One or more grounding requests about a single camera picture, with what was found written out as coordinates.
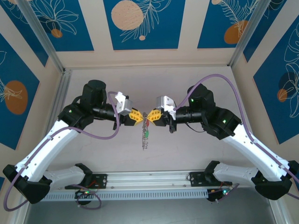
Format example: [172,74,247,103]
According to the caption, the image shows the grey metal sheet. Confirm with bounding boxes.
[23,188,276,224]

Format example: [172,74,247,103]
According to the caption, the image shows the blue poster with fern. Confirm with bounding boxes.
[197,0,260,49]

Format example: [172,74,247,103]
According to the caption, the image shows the blue poster with dark circle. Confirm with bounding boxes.
[253,22,299,145]

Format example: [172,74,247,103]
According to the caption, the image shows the blue poster large orange circle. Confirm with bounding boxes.
[0,34,40,150]

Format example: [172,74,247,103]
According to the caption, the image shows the blue poster with peach circle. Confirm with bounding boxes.
[103,0,186,50]

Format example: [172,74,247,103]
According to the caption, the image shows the long aluminium base rail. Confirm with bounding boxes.
[20,169,278,192]

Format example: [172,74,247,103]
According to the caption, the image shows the blue floral wall poster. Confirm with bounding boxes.
[0,3,49,68]
[242,0,299,63]

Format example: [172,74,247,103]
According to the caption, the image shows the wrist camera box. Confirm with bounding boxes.
[115,91,134,116]
[155,95,177,121]

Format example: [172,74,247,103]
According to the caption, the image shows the right circuit board with LEDs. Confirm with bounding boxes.
[207,188,232,199]

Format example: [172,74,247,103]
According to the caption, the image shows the circuit board with leds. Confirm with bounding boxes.
[207,188,232,199]
[74,189,96,199]

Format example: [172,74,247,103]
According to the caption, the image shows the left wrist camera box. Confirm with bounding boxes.
[115,91,134,116]

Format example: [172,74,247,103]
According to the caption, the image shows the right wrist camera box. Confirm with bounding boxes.
[155,95,177,121]

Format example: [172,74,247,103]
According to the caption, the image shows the wire ring chain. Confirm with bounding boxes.
[142,119,151,151]

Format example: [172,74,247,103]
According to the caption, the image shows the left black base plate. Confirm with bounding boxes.
[64,174,108,189]

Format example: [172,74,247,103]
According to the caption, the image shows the left circuit board with LEDs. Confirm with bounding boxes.
[74,189,96,199]

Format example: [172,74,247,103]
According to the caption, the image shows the blue poster with white flower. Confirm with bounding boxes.
[23,0,95,52]

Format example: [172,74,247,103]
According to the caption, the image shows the aluminium corner post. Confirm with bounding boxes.
[228,0,287,67]
[17,0,66,73]

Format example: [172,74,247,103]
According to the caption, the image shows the slotted white cable duct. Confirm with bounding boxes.
[30,189,208,201]

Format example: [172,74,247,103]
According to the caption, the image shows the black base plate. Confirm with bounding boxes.
[188,172,233,187]
[64,174,108,189]

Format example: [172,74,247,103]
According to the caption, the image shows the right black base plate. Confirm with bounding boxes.
[188,172,233,187]

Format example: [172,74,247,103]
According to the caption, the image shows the left aluminium corner post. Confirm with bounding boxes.
[17,0,66,73]

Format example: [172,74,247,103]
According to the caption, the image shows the right aluminium corner post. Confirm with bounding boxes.
[228,0,287,67]

